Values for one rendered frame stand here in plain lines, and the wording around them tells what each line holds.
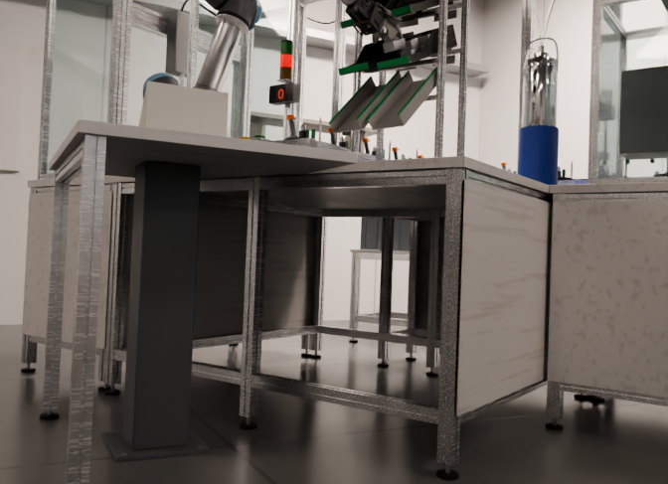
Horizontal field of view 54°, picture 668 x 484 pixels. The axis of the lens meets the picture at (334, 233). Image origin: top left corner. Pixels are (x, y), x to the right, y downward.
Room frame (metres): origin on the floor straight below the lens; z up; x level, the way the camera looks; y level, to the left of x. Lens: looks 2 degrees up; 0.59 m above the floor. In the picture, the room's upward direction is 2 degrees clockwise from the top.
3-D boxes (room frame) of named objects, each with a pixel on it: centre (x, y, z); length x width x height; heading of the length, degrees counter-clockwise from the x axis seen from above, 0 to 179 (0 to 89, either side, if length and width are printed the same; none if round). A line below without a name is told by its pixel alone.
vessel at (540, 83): (2.70, -0.82, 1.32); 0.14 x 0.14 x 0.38
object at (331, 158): (2.00, 0.46, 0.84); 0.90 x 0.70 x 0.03; 27
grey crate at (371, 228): (4.42, -0.54, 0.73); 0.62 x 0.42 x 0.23; 55
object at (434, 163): (2.75, -0.13, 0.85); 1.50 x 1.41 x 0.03; 55
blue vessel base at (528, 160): (2.70, -0.82, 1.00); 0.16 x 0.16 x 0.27
